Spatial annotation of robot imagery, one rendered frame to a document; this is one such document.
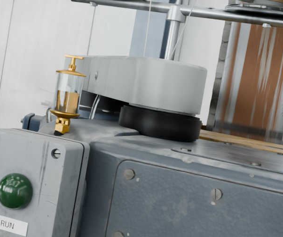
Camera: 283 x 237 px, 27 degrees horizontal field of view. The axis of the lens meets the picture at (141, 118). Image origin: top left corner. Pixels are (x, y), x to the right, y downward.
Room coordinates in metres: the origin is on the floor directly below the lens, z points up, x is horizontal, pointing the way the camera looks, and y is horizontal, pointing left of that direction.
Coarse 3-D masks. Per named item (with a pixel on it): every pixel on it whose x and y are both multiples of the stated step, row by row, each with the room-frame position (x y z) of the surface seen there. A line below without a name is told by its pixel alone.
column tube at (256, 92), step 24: (240, 24) 0.97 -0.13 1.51; (240, 48) 0.96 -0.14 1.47; (264, 48) 0.95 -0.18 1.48; (240, 72) 0.96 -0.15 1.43; (264, 72) 0.95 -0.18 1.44; (240, 96) 0.96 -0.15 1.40; (264, 96) 0.95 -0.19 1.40; (216, 120) 0.97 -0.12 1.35; (240, 120) 0.96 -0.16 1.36; (264, 120) 0.94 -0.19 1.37
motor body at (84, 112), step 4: (80, 108) 1.00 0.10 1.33; (84, 108) 1.01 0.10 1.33; (88, 108) 1.04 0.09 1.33; (80, 112) 0.97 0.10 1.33; (84, 112) 0.97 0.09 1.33; (88, 112) 0.96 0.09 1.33; (96, 112) 0.96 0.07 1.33; (100, 112) 0.97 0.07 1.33; (104, 112) 0.99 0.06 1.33; (108, 112) 1.01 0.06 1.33; (116, 112) 1.06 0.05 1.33; (80, 116) 0.97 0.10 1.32; (84, 116) 0.96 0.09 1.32; (88, 116) 0.96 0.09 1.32; (96, 116) 0.96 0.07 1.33; (100, 116) 0.96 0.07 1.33; (104, 116) 0.96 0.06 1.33; (108, 116) 0.96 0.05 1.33; (112, 116) 0.96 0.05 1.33; (116, 116) 0.96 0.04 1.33
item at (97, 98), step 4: (96, 96) 0.82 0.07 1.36; (100, 96) 0.82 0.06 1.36; (96, 100) 0.81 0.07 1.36; (96, 104) 0.81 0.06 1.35; (48, 108) 0.64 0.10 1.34; (92, 108) 0.81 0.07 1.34; (48, 112) 0.65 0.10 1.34; (92, 112) 0.81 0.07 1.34; (48, 116) 0.66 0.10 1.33; (92, 116) 0.81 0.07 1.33; (48, 120) 0.66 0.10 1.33
